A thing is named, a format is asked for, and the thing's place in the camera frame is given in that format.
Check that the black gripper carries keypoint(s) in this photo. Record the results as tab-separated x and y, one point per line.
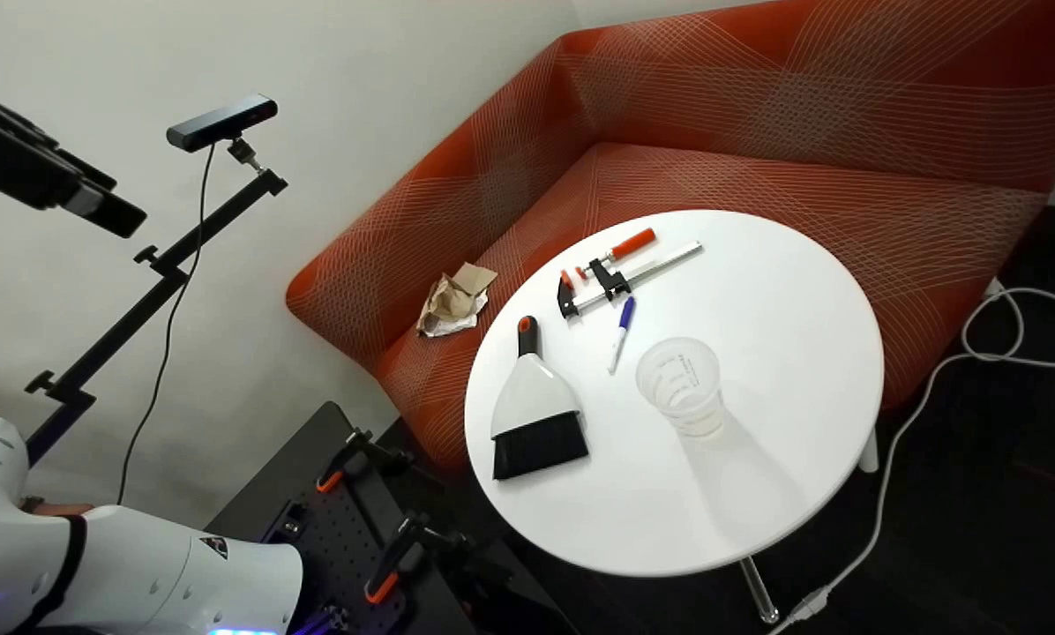
15	160

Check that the white marker with blue cap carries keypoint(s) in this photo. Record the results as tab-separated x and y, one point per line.
621	334

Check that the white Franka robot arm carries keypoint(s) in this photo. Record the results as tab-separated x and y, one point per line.
137	575

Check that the clear plastic cup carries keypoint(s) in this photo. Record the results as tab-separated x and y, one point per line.
681	382

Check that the black clamp with orange grip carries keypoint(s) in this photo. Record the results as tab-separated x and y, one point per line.
344	464
394	567

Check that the crumpled brown paper wrapper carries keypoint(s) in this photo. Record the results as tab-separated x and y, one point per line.
455	302

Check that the white brush with black bristles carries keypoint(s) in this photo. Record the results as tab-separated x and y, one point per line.
534	409

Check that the white round table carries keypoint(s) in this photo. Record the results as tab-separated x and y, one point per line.
690	494

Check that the orange fabric sofa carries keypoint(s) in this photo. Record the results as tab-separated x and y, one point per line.
784	119

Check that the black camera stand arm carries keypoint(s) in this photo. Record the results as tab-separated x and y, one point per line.
137	309

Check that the black stereo camera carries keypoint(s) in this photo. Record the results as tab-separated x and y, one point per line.
225	122

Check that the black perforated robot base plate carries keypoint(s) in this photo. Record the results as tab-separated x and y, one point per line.
336	530

